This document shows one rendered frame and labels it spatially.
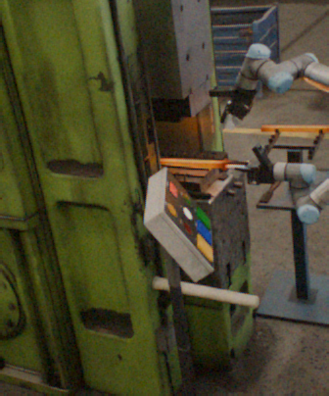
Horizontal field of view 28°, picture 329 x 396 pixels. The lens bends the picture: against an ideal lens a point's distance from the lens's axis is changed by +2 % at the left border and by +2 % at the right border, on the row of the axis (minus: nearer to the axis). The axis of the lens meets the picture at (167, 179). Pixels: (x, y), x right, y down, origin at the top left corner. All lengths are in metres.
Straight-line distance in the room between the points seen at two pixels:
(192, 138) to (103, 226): 0.65
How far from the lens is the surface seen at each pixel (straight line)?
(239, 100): 2.47
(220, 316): 3.05
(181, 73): 2.52
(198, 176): 2.78
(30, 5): 2.53
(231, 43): 6.53
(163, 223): 2.11
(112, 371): 3.16
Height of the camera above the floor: 2.19
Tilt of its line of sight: 26 degrees down
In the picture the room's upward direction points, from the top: 8 degrees counter-clockwise
